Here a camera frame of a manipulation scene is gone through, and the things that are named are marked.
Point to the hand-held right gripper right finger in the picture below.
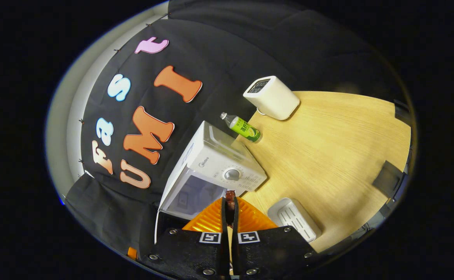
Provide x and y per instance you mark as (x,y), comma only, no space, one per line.
(234,221)

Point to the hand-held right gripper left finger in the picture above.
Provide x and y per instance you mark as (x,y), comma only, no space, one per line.
(224,221)

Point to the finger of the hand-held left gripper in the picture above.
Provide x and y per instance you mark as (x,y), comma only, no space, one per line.
(132,253)

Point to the reddish brown meat piece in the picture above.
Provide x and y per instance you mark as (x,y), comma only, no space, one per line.
(230,196)

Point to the white microwave oven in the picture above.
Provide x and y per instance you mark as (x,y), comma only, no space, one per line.
(219,155)

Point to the white plastic tray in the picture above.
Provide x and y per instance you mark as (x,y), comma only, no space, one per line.
(293,217)

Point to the green label drink bottle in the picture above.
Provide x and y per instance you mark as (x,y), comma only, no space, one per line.
(244,129)

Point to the white toaster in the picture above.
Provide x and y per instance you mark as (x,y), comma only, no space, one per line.
(275,101)

